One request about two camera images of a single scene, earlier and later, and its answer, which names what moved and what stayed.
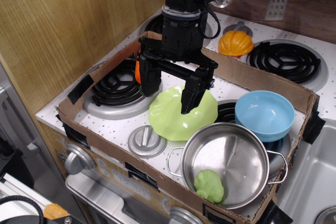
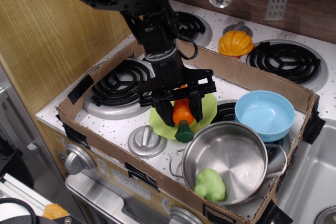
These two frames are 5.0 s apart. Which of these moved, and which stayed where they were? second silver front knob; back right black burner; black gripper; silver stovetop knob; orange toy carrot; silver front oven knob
Moved: black gripper; orange toy carrot
Stayed: silver front oven knob; second silver front knob; silver stovetop knob; back right black burner
